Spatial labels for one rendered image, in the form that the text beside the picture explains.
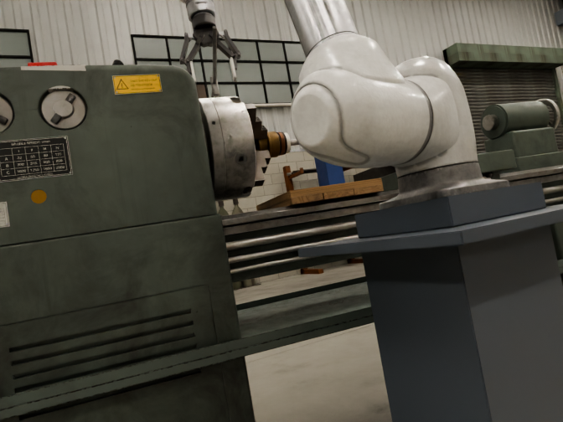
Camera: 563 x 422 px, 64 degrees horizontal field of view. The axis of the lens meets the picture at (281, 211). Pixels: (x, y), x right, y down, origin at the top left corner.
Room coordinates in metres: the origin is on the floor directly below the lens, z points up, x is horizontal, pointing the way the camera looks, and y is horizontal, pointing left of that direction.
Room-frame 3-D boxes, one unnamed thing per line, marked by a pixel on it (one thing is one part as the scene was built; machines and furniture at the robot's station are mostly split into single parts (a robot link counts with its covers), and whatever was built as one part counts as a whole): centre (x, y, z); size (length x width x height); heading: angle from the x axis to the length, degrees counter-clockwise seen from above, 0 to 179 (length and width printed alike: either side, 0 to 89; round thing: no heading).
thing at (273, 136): (1.43, 0.00, 1.08); 0.09 x 0.09 x 0.09; 19
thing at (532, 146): (1.78, -0.99, 1.01); 0.30 x 0.20 x 0.29; 109
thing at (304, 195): (1.47, -0.11, 0.89); 0.36 x 0.30 x 0.04; 19
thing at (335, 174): (1.50, -0.18, 1.00); 0.08 x 0.06 x 0.23; 19
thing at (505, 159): (1.58, -0.51, 0.90); 0.53 x 0.30 x 0.06; 19
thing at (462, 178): (0.89, -0.33, 0.83); 0.22 x 0.18 x 0.06; 118
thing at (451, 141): (0.88, -0.31, 0.97); 0.18 x 0.16 x 0.22; 129
